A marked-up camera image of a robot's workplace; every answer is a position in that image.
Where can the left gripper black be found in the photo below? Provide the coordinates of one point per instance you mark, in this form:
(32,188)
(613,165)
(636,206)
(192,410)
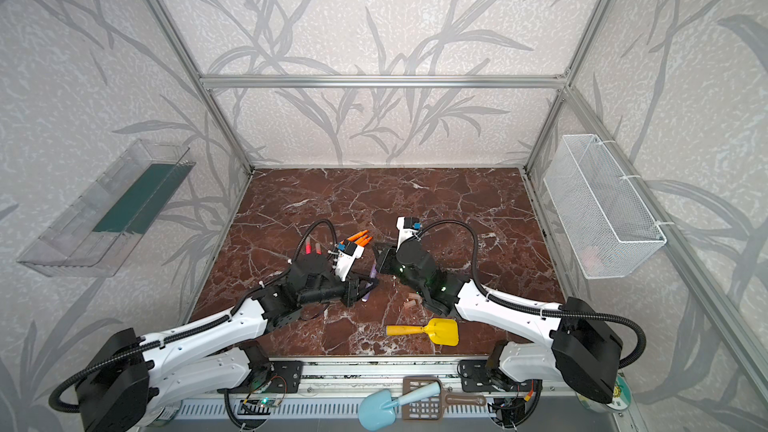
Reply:
(350,291)

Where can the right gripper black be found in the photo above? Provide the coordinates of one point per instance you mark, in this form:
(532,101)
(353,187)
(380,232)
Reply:
(385,258)

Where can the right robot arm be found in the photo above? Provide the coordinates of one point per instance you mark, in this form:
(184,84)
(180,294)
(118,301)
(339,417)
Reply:
(568,342)

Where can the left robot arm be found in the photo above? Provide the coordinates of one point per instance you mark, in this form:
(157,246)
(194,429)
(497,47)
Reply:
(132,378)

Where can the yellow toy shovel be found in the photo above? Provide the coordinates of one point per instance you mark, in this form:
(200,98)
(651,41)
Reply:
(440,331)

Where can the small circuit board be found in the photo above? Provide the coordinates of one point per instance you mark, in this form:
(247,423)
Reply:
(257,407)

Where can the brown toy rake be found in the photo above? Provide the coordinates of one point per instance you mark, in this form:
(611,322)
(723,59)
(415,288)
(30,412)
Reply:
(433,408)

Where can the light blue toy shovel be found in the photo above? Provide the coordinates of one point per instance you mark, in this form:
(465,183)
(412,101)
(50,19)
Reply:
(377,410)

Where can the tape roll green label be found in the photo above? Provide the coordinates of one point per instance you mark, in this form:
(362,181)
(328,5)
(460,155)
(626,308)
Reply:
(621,399)

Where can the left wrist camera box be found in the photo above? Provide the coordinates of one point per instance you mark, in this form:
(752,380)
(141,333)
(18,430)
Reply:
(347,253)

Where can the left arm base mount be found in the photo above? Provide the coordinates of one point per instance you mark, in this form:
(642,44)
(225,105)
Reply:
(281,377)

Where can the aluminium front rail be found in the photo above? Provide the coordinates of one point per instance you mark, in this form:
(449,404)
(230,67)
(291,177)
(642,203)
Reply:
(334,387)

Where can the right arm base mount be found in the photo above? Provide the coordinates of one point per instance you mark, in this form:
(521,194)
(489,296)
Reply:
(476,377)

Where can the white wire basket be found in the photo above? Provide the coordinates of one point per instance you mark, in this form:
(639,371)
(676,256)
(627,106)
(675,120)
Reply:
(608,225)

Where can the clear plastic wall shelf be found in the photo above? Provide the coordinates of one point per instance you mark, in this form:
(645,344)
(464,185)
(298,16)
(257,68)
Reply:
(95,235)

